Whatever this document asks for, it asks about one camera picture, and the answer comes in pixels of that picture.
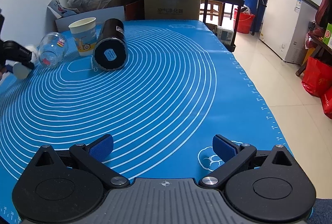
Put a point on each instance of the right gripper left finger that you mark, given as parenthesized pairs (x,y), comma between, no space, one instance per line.
(62,186)

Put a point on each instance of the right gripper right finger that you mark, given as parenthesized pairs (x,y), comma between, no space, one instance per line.
(261,186)

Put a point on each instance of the clear glass cup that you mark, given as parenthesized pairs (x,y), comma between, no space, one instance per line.
(52,49)

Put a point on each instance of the blue cartoon paper cup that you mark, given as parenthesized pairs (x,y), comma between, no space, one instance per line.
(84,34)

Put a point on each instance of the white open box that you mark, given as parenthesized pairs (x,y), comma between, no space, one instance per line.
(65,16)

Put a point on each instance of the black cylindrical bottle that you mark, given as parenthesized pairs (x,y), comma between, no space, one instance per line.
(110,52)

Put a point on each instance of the red bag on floor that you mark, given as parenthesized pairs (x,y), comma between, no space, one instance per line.
(317,82)

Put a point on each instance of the blue silicone mat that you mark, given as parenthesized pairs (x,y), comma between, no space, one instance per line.
(180,87)

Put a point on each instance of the lower cardboard box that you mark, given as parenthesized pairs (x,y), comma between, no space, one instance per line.
(172,0)

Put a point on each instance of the red bucket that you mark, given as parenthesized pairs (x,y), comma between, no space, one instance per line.
(245,23)

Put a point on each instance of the white chest freezer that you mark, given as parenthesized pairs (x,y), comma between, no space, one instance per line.
(284,28)

